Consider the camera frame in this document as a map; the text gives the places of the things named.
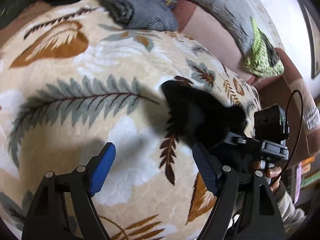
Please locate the small colourful packet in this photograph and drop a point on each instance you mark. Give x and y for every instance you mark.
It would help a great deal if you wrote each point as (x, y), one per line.
(169, 0)

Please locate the brown and pink bedsheet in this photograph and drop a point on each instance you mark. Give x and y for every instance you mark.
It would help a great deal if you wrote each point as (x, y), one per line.
(212, 36)

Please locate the grey quilted pillow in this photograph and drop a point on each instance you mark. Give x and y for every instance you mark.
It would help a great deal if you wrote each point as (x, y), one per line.
(215, 7)

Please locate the framed wall picture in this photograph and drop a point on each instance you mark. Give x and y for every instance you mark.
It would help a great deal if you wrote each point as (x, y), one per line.
(312, 45)

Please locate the green knitted cloth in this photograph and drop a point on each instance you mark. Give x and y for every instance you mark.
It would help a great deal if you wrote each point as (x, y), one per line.
(262, 55)

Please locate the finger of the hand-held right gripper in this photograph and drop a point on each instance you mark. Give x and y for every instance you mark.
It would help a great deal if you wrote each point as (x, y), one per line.
(237, 141)

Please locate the leaf-printed beige blanket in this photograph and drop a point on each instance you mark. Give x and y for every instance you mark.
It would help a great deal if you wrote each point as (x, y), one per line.
(82, 85)

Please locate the black pants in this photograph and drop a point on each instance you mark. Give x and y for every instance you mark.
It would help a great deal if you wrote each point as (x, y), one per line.
(197, 113)

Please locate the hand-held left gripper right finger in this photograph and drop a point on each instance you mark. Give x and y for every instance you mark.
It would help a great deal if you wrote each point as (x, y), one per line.
(205, 168)

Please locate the folded grey pants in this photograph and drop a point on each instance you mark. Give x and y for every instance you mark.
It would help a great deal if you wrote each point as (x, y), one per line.
(142, 10)

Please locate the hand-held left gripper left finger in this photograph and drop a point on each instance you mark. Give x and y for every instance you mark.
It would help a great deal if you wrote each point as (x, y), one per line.
(104, 166)

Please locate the person's right hand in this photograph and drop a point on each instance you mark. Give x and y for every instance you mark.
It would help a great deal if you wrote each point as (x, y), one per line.
(273, 174)

